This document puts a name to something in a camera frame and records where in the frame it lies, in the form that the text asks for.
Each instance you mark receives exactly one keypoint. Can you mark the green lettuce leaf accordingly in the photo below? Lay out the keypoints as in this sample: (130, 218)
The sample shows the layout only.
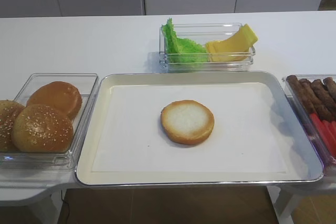
(171, 35)
(183, 50)

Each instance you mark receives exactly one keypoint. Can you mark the flat yellow cheese slices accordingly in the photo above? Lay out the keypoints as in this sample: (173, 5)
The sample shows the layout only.
(216, 56)

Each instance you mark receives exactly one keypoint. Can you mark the clear lettuce cheese container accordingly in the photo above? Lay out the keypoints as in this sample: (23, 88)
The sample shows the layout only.
(201, 34)

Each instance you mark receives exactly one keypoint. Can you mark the upright yellow cheese slice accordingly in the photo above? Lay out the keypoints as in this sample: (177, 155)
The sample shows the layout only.
(240, 41)

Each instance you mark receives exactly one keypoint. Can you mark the bottom bun half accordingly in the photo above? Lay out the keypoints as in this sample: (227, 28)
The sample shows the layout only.
(187, 122)

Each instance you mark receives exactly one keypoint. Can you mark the clear bun container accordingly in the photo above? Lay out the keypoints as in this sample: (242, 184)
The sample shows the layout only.
(86, 83)

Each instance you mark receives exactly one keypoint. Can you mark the silver metal tray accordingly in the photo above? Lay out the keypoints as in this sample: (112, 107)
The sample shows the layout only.
(257, 137)

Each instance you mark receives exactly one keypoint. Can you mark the plain brown bun top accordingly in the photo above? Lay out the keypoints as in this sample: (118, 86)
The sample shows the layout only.
(60, 95)

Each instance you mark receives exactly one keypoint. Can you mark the brown meat patty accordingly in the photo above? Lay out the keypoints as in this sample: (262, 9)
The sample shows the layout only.
(324, 96)
(298, 89)
(321, 110)
(331, 86)

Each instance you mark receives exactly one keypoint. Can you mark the front sesame bun top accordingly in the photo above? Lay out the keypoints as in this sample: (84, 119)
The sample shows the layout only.
(42, 129)

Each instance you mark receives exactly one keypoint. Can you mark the sesame bun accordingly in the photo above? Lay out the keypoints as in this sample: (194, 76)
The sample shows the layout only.
(9, 112)
(42, 129)

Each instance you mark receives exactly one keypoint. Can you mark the clear meat container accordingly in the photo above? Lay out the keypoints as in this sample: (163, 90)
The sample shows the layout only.
(307, 124)

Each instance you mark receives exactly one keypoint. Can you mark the left sesame bun top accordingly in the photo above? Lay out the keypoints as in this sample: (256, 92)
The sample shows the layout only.
(9, 112)

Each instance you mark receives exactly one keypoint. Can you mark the red tomato slices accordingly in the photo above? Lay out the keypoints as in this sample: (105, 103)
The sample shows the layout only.
(325, 134)

